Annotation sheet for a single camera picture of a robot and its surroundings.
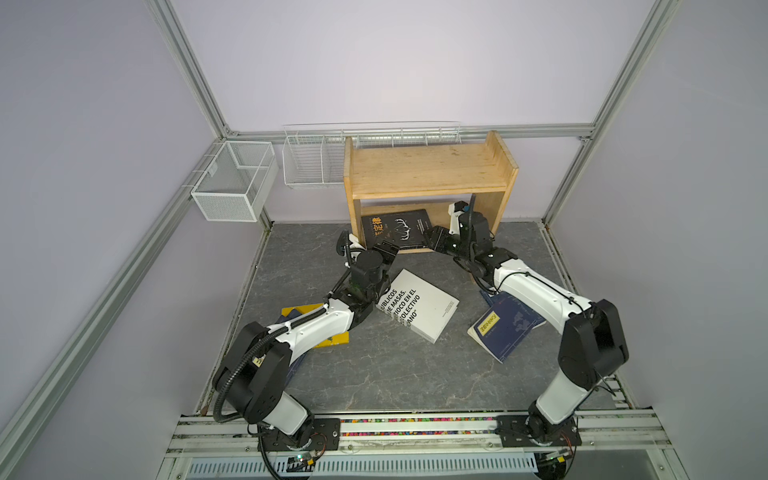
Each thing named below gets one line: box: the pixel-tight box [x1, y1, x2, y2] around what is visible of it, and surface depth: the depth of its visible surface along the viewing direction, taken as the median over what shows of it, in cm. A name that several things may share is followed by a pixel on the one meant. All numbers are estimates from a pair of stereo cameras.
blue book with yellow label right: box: [467, 291, 547, 364], surface depth 91 cm
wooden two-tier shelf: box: [343, 131, 519, 248], surface depth 75 cm
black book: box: [361, 209, 432, 249], surface depth 90 cm
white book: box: [376, 268, 460, 345], surface depth 95 cm
